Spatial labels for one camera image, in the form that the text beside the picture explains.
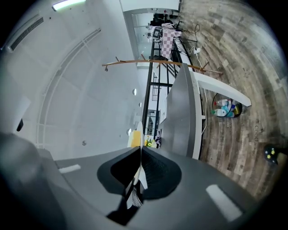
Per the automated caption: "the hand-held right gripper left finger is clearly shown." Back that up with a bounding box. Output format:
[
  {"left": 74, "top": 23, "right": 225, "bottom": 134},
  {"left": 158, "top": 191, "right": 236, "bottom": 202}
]
[{"left": 55, "top": 146, "right": 142, "bottom": 230}]

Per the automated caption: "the blue bottle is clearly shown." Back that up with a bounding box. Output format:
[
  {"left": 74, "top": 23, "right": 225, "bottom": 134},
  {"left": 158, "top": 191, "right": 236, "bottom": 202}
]
[{"left": 216, "top": 105, "right": 236, "bottom": 118}]

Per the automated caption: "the glass partition wall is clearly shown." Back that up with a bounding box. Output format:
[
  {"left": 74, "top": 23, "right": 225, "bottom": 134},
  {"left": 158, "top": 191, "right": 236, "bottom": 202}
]
[{"left": 123, "top": 8, "right": 180, "bottom": 60}]

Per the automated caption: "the white plate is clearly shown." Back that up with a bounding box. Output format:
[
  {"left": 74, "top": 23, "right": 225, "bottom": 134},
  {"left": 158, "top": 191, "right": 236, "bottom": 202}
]
[{"left": 127, "top": 120, "right": 149, "bottom": 190}]

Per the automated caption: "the black tripod stand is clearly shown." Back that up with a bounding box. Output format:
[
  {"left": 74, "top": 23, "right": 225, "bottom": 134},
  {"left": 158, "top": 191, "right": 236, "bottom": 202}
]
[{"left": 172, "top": 20, "right": 201, "bottom": 54}]

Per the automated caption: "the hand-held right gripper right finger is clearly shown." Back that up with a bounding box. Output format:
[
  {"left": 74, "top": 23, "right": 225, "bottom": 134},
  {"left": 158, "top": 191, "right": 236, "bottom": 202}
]
[{"left": 127, "top": 146, "right": 259, "bottom": 230}]

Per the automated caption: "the white printed paper sheet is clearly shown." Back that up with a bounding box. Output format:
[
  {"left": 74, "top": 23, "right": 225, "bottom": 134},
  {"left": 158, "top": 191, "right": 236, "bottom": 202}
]
[{"left": 159, "top": 97, "right": 169, "bottom": 124}]

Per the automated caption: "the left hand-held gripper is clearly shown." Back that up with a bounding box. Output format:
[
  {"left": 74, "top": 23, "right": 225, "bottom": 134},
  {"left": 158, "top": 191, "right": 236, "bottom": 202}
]
[{"left": 126, "top": 184, "right": 144, "bottom": 210}]

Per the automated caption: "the dark grey table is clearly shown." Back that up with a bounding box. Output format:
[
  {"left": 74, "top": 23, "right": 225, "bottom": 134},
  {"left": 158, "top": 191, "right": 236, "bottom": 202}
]
[{"left": 160, "top": 62, "right": 252, "bottom": 160}]

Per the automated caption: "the white ceiling rail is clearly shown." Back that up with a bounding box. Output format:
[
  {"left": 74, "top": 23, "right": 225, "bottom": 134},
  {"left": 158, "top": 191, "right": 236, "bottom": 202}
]
[{"left": 37, "top": 28, "right": 102, "bottom": 149}]

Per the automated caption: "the wooden coat rack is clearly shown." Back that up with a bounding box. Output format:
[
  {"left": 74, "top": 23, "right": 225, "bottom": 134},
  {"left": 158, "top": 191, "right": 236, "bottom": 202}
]
[{"left": 102, "top": 55, "right": 224, "bottom": 75}]

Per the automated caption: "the white power cable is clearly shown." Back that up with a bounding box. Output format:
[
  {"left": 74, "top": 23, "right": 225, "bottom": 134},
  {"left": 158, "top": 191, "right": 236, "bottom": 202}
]
[{"left": 188, "top": 46, "right": 209, "bottom": 135}]

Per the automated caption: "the black shoe with yellow charms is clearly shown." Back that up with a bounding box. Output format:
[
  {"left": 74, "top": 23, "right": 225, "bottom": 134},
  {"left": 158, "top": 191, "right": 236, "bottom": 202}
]
[{"left": 263, "top": 144, "right": 281, "bottom": 166}]

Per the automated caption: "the white bottle with red cap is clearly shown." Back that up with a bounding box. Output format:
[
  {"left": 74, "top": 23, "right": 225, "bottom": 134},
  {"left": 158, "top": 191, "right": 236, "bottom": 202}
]
[{"left": 213, "top": 99, "right": 232, "bottom": 106}]

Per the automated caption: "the black round basket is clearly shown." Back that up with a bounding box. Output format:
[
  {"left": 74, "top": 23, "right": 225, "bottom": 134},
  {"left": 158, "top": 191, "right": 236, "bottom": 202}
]
[{"left": 211, "top": 92, "right": 243, "bottom": 119}]

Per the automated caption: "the black metal railing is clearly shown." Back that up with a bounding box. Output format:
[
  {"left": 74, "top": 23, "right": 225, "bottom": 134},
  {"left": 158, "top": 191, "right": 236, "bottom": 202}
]
[{"left": 141, "top": 37, "right": 195, "bottom": 137}]

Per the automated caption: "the white air conditioner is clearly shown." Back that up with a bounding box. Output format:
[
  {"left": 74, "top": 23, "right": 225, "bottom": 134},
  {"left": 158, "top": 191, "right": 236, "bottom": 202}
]
[{"left": 8, "top": 16, "right": 45, "bottom": 52}]

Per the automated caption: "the long ceiling light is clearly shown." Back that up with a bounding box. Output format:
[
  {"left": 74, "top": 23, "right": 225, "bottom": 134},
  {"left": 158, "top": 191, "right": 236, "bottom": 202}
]
[{"left": 51, "top": 0, "right": 87, "bottom": 11}]

